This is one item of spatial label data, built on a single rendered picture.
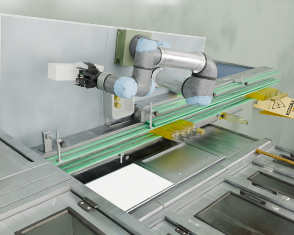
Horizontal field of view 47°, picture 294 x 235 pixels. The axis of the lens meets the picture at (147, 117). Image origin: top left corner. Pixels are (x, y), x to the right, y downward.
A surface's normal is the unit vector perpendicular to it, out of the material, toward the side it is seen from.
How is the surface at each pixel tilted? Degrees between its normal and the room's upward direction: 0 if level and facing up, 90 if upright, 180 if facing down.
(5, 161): 90
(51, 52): 0
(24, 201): 90
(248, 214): 90
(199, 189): 90
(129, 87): 0
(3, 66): 0
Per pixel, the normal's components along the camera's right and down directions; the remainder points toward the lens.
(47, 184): 0.02, -0.94
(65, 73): 0.71, 0.26
